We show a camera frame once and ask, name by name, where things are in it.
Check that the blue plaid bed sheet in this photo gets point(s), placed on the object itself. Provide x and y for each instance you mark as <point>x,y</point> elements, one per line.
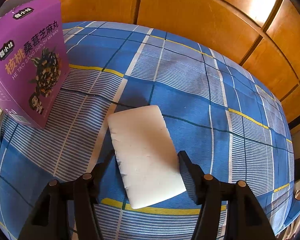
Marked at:
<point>190,92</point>

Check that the purple cardboard box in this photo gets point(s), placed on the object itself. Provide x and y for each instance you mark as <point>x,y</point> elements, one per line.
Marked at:
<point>27,55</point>

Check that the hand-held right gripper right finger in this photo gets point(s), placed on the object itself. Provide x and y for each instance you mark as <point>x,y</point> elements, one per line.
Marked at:
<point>188,171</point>

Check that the white sponge block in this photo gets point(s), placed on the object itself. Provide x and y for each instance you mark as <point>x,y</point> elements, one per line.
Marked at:
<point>145,155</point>

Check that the wooden wardrobe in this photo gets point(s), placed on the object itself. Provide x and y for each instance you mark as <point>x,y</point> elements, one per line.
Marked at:
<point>190,5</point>

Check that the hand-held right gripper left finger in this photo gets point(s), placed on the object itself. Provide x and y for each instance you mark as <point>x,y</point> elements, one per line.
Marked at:
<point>103,172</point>

